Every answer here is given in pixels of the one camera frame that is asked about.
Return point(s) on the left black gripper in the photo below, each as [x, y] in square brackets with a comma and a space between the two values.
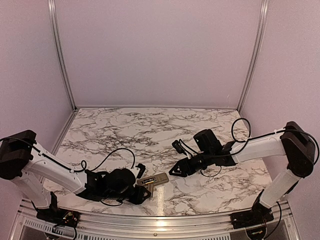
[138, 197]

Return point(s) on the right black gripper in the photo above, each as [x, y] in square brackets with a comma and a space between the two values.
[184, 171]

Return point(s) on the grey white remote control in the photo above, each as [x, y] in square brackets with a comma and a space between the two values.
[157, 179]

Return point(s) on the grey battery compartment cover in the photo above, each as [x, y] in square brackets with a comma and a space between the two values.
[150, 188]

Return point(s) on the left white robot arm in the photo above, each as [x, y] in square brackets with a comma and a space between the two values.
[23, 159]

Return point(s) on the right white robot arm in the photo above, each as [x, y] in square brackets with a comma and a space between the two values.
[300, 148]

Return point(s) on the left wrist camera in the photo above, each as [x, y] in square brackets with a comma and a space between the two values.
[139, 170]

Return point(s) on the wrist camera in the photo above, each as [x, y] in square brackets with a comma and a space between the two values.
[181, 150]
[139, 170]

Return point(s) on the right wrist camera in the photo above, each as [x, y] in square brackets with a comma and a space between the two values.
[181, 150]

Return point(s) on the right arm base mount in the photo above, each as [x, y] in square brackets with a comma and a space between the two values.
[258, 214]

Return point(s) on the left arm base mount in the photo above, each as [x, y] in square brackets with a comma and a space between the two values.
[56, 215]

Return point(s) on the right aluminium corner post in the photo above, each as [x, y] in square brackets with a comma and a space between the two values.
[262, 21]

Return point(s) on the aluminium corner post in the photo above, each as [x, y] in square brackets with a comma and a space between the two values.
[59, 51]
[262, 21]

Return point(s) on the left aluminium corner post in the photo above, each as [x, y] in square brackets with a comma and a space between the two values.
[59, 51]

